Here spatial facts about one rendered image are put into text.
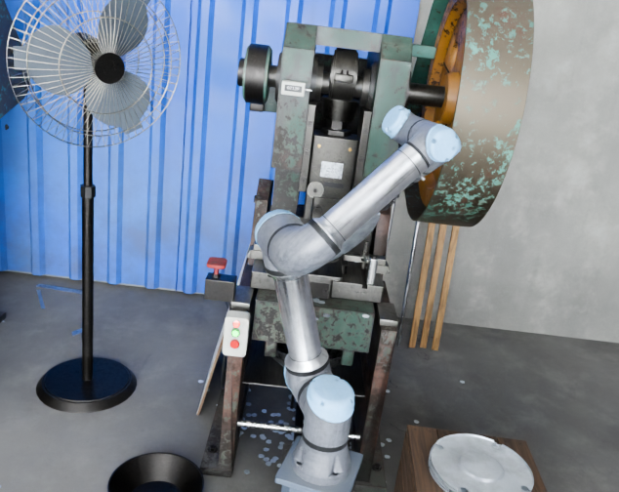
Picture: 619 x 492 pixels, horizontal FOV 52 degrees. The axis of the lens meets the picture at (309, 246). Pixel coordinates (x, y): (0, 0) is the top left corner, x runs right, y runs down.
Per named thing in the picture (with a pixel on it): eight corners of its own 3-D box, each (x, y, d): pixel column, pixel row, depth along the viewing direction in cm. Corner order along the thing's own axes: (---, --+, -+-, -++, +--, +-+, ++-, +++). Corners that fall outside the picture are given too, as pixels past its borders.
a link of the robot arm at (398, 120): (414, 107, 142) (447, 133, 147) (392, 100, 151) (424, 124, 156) (394, 138, 143) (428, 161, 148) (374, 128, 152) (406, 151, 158)
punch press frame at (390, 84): (359, 441, 221) (429, 40, 176) (236, 428, 220) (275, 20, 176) (350, 336, 296) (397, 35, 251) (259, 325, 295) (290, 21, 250)
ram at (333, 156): (348, 227, 208) (360, 138, 198) (302, 222, 208) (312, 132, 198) (346, 213, 224) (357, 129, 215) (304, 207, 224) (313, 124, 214)
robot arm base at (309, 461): (342, 493, 153) (348, 459, 150) (283, 474, 157) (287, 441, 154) (355, 456, 167) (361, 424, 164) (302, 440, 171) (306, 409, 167)
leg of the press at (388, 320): (385, 495, 220) (433, 254, 190) (352, 491, 220) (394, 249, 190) (367, 361, 307) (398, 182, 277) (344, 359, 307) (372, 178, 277)
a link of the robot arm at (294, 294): (302, 424, 163) (263, 232, 140) (285, 391, 176) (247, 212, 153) (345, 408, 166) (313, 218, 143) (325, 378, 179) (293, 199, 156)
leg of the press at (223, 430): (231, 478, 219) (255, 232, 189) (199, 474, 219) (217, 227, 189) (258, 348, 306) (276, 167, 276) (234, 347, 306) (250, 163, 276)
